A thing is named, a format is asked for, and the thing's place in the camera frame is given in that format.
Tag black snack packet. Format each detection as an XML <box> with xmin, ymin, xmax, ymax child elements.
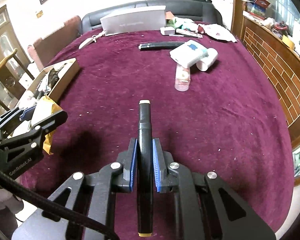
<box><xmin>36</xmin><ymin>64</ymin><xmax>66</xmax><ymax>100</ymax></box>

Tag black marker yellow cap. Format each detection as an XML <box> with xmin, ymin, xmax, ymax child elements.
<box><xmin>137</xmin><ymin>100</ymin><xmax>153</xmax><ymax>237</ymax></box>

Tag purple velvet table cloth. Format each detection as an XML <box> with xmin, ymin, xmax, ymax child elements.
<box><xmin>21</xmin><ymin>31</ymin><xmax>294</xmax><ymax>231</ymax></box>

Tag clear packaged pink item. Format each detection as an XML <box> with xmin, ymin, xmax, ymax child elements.
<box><xmin>174</xmin><ymin>64</ymin><xmax>191</xmax><ymax>92</ymax></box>

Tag black leather sofa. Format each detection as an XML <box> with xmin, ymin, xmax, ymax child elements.
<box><xmin>81</xmin><ymin>0</ymin><xmax>223</xmax><ymax>35</ymax></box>

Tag white key fob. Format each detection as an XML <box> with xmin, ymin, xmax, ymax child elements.
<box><xmin>78</xmin><ymin>31</ymin><xmax>105</xmax><ymax>49</ymax></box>

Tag wooden glass cabinet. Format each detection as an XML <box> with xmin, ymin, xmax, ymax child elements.
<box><xmin>0</xmin><ymin>6</ymin><xmax>34</xmax><ymax>115</ymax></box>

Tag white red plastic bag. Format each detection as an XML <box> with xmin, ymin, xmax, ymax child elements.
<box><xmin>198</xmin><ymin>24</ymin><xmax>237</xmax><ymax>43</ymax></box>

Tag yellow cheese cracker packet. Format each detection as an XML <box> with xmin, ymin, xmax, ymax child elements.
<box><xmin>31</xmin><ymin>94</ymin><xmax>64</xmax><ymax>156</ymax></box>

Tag shallow cardboard tray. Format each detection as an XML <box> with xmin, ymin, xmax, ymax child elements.
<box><xmin>17</xmin><ymin>58</ymin><xmax>80</xmax><ymax>108</ymax></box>

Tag wooden chair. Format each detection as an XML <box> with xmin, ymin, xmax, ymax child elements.
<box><xmin>0</xmin><ymin>48</ymin><xmax>34</xmax><ymax>115</ymax></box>

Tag wooden sideboard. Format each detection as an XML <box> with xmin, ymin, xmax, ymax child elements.
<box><xmin>231</xmin><ymin>0</ymin><xmax>300</xmax><ymax>149</ymax></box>

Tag black braided cable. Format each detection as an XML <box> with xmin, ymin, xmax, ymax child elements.
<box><xmin>0</xmin><ymin>163</ymin><xmax>120</xmax><ymax>240</ymax></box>

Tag white paper roll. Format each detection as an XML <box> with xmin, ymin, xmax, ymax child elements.
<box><xmin>196</xmin><ymin>48</ymin><xmax>218</xmax><ymax>72</ymax></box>

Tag white teal tissue pack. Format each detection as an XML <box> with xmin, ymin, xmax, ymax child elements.
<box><xmin>170</xmin><ymin>40</ymin><xmax>207</xmax><ymax>68</ymax></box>

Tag small white box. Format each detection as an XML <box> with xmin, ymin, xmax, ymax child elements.
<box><xmin>160</xmin><ymin>27</ymin><xmax>175</xmax><ymax>36</ymax></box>

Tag green white packet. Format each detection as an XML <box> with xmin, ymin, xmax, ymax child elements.
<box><xmin>166</xmin><ymin>17</ymin><xmax>198</xmax><ymax>32</ymax></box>

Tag black marker on cloth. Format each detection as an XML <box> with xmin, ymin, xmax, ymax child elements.
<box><xmin>138</xmin><ymin>41</ymin><xmax>185</xmax><ymax>51</ymax></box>

